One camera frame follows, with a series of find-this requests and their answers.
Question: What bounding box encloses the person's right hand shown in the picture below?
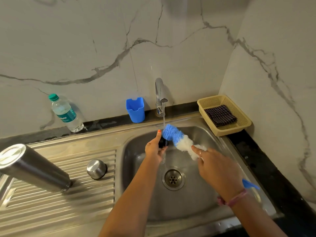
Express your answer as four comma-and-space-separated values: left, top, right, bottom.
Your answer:
191, 145, 245, 201

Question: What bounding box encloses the person's left hand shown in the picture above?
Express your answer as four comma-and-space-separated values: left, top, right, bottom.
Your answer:
145, 129, 168, 168

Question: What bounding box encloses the blue white bottle brush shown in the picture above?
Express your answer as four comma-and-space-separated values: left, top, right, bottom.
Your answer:
162, 124, 261, 191

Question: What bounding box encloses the steel cup cap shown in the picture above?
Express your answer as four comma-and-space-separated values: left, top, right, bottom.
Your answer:
86, 159, 108, 180

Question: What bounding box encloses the stainless steel flask body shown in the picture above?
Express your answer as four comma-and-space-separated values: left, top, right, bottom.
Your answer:
0, 143, 73, 194

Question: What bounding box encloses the person's left forearm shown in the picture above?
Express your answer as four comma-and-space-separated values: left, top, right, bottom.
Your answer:
98, 161, 161, 237

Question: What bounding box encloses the clear plastic water bottle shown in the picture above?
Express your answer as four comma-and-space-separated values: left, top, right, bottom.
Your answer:
48, 93, 85, 133

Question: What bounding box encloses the blue plastic brush holder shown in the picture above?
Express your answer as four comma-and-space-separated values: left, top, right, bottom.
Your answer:
126, 97, 145, 123

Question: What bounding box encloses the yellow plastic basket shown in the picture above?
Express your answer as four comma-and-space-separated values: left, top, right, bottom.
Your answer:
197, 95, 252, 137

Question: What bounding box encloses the dark checked cloth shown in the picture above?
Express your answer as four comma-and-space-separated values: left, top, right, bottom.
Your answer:
204, 104, 237, 128

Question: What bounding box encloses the chrome faucet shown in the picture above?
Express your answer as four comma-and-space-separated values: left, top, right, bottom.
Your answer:
155, 77, 169, 118

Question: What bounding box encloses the stainless steel sink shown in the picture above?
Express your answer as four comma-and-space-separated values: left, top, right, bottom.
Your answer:
0, 112, 284, 237

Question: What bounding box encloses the pink thread bracelet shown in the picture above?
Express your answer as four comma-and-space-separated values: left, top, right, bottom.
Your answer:
217, 189, 248, 208

